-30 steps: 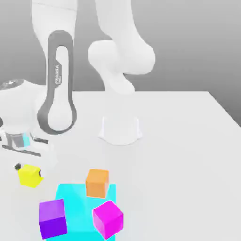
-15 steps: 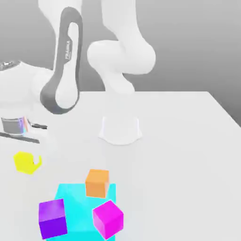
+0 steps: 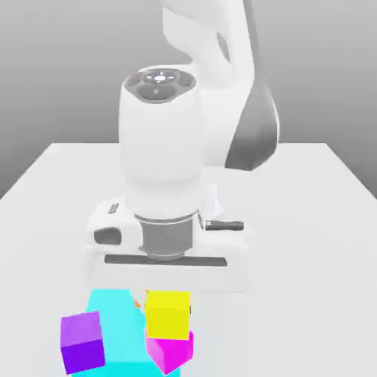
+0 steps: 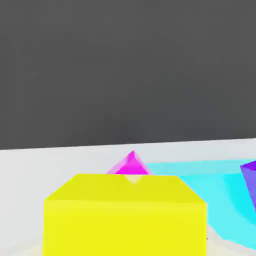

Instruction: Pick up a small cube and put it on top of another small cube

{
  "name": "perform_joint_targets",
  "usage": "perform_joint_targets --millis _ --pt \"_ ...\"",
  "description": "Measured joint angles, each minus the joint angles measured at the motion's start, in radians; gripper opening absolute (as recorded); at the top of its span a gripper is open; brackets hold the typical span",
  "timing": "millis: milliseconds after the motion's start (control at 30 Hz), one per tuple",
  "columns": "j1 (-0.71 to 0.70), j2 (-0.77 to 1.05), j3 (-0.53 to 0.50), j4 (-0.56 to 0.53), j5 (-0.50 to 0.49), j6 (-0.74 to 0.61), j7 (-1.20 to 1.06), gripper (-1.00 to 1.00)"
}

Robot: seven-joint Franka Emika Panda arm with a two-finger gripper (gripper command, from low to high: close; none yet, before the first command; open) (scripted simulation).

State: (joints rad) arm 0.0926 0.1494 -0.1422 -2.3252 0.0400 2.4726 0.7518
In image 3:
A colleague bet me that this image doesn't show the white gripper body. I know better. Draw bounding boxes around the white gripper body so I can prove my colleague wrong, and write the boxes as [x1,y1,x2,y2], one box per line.
[83,235,252,295]

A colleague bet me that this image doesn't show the small yellow cube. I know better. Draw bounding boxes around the small yellow cube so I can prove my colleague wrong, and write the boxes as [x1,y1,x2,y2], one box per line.
[145,290,192,342]

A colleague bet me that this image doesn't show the small orange cube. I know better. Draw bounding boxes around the small orange cube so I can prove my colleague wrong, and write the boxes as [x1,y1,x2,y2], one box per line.
[133,289,150,309]

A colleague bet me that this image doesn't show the small magenta cube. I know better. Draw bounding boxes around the small magenta cube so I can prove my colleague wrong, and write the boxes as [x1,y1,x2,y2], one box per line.
[145,331,194,377]

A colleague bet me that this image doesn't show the small purple cube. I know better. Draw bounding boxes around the small purple cube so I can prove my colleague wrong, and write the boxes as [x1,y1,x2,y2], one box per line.
[60,311,107,376]

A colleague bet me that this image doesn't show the large cyan box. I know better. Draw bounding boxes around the large cyan box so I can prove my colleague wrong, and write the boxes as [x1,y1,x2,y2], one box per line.
[71,289,181,377]

